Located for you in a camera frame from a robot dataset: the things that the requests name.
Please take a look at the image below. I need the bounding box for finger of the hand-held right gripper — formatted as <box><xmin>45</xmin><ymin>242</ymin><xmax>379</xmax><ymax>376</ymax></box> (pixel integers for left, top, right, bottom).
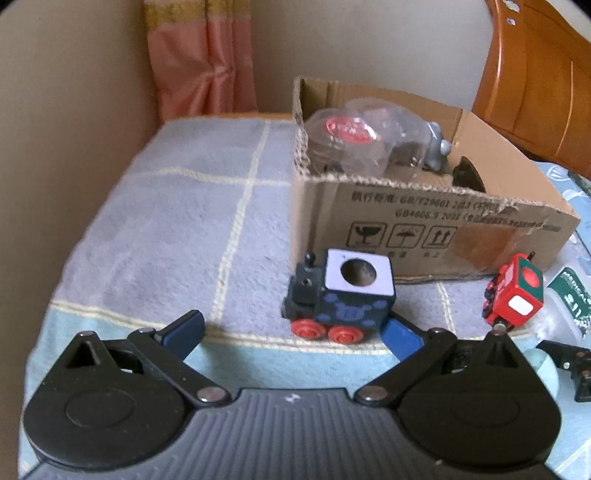
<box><xmin>537</xmin><ymin>340</ymin><xmax>591</xmax><ymax>402</ymax></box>

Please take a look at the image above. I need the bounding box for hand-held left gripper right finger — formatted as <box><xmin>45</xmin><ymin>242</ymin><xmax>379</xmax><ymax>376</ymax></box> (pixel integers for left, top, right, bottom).
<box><xmin>353</xmin><ymin>315</ymin><xmax>539</xmax><ymax>408</ymax></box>

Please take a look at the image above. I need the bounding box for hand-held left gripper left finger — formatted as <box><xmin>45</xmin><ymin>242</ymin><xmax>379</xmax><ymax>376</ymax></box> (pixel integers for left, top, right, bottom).
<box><xmin>50</xmin><ymin>310</ymin><xmax>232</xmax><ymax>410</ymax></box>

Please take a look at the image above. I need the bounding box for dark blue toy train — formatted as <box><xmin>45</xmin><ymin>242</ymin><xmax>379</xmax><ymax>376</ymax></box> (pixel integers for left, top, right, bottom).
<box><xmin>281</xmin><ymin>248</ymin><xmax>398</xmax><ymax>344</ymax></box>

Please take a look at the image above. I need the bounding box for cardboard box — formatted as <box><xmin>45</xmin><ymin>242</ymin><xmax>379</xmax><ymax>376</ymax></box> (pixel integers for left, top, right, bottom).
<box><xmin>291</xmin><ymin>76</ymin><xmax>581</xmax><ymax>282</ymax></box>

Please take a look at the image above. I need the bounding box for grey toy figure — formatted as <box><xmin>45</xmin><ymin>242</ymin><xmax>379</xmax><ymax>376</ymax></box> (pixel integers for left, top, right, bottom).
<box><xmin>425</xmin><ymin>122</ymin><xmax>454</xmax><ymax>172</ymax></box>

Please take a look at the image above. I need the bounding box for clear round plastic jar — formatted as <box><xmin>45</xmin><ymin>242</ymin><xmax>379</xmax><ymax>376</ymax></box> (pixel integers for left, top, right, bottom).
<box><xmin>346</xmin><ymin>98</ymin><xmax>432</xmax><ymax>180</ymax></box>

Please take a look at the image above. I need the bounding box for clear container with red label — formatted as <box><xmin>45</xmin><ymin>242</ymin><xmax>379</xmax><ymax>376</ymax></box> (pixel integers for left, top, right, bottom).
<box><xmin>305</xmin><ymin>108</ymin><xmax>393</xmax><ymax>178</ymax></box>

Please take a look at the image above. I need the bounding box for red toy train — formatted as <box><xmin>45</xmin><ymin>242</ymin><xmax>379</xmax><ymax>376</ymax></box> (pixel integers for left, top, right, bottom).
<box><xmin>482</xmin><ymin>253</ymin><xmax>546</xmax><ymax>330</ymax></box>

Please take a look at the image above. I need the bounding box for checkered table cloth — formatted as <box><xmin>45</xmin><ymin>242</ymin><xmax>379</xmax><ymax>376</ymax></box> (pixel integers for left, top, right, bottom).
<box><xmin>18</xmin><ymin>115</ymin><xmax>591</xmax><ymax>480</ymax></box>

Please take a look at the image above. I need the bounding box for blue floral bed sheet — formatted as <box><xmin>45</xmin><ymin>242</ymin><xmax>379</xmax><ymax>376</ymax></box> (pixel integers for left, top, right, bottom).
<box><xmin>531</xmin><ymin>159</ymin><xmax>591</xmax><ymax>278</ymax></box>

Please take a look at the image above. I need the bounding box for pink curtain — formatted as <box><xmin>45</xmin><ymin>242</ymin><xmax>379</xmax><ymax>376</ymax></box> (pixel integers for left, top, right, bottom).
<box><xmin>143</xmin><ymin>0</ymin><xmax>258</xmax><ymax>123</ymax></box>

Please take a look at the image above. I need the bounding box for wooden headboard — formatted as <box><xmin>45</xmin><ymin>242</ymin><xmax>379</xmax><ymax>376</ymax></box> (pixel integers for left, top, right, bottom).
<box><xmin>471</xmin><ymin>0</ymin><xmax>591</xmax><ymax>179</ymax></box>

